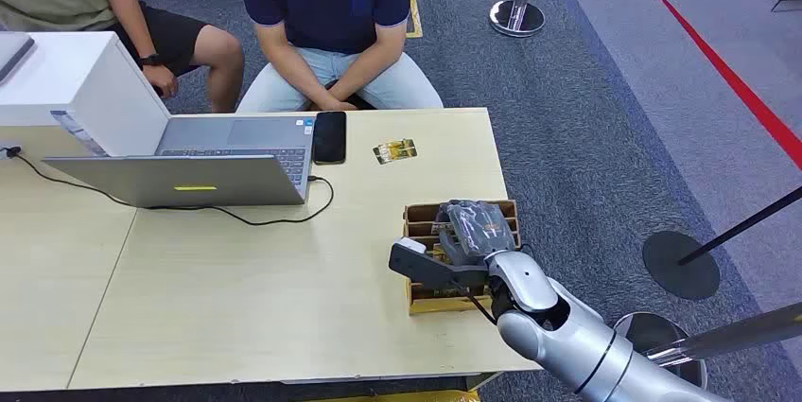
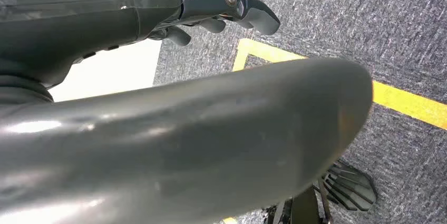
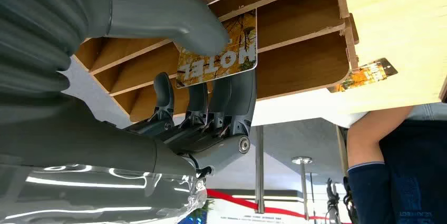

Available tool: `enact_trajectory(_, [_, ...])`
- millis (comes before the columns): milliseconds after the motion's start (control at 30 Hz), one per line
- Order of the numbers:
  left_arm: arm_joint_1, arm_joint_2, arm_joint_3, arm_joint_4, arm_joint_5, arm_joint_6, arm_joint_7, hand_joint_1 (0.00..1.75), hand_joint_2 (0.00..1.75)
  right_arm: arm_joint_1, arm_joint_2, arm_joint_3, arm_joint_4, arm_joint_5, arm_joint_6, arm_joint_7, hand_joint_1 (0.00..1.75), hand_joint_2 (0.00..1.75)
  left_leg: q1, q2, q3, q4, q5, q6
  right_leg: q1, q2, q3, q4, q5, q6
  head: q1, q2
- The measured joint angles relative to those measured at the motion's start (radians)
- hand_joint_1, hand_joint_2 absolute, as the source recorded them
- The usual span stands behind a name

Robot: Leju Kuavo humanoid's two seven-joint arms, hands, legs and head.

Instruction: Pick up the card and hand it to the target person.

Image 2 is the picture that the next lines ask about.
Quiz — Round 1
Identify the yellow floor tape line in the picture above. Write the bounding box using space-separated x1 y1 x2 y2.
231 38 447 131

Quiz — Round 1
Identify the black robot foot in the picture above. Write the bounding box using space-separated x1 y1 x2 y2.
263 159 378 224

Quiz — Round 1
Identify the white panel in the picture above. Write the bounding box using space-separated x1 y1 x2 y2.
48 38 163 103

